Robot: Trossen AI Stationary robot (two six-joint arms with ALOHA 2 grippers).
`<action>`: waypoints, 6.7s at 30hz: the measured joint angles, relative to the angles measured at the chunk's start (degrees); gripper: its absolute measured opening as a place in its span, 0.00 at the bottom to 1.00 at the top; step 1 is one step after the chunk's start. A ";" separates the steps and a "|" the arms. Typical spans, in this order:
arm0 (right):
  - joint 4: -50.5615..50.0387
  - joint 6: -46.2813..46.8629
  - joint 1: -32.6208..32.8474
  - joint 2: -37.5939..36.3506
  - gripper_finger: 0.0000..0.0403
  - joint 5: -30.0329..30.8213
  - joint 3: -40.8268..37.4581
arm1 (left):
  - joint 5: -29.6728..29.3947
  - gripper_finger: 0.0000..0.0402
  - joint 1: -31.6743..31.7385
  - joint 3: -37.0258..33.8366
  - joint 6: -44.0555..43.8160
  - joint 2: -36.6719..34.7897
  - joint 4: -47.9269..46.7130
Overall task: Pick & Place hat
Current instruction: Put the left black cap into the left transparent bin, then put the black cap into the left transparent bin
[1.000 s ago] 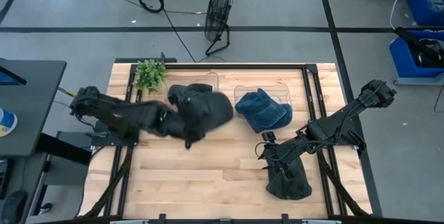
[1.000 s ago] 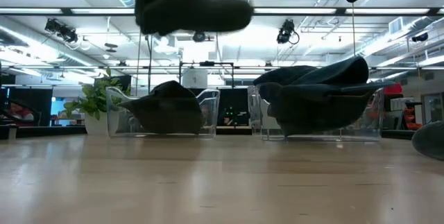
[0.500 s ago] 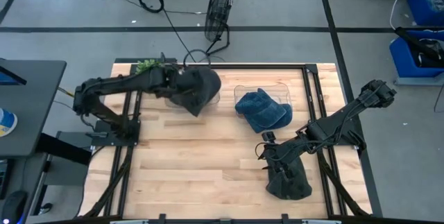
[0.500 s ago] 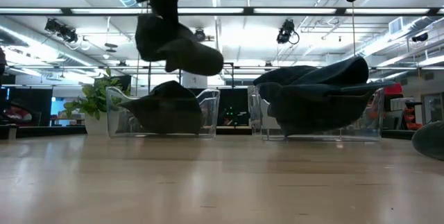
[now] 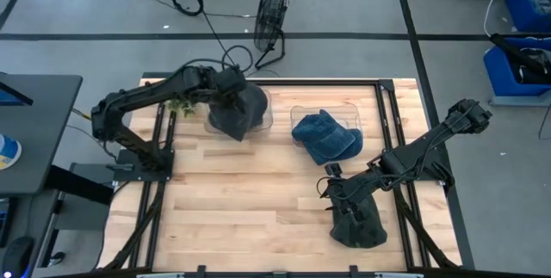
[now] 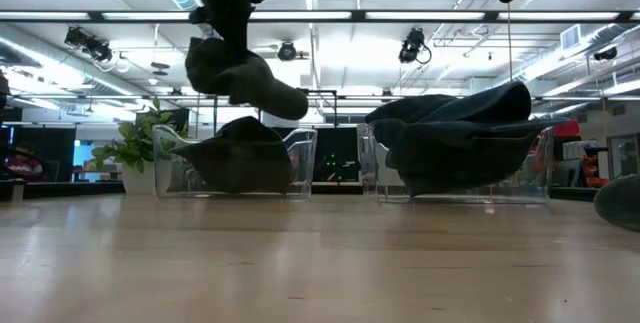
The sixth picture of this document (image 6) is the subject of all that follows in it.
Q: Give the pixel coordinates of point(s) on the person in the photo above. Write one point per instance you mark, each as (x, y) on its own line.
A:
(22, 163)

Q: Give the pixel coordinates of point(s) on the clear plastic bin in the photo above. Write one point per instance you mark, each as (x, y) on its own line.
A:
(542, 173)
(305, 163)

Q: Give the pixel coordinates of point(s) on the green potted plant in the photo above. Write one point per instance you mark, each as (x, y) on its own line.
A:
(135, 148)

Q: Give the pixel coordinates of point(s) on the black ceiling spotlight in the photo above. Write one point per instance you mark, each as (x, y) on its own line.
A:
(90, 45)
(287, 51)
(605, 54)
(412, 45)

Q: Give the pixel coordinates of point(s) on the black metal rack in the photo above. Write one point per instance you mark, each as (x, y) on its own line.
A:
(325, 94)

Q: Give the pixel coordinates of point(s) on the dark sock aloft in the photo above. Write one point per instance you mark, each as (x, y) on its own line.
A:
(240, 80)

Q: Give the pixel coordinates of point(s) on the black aluminium rig frame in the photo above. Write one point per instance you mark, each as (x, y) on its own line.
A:
(300, 15)

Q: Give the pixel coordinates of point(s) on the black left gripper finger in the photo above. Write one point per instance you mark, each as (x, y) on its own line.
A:
(222, 30)
(240, 30)

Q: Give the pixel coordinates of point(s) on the dark grey cap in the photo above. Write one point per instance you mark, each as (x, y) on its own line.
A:
(622, 203)

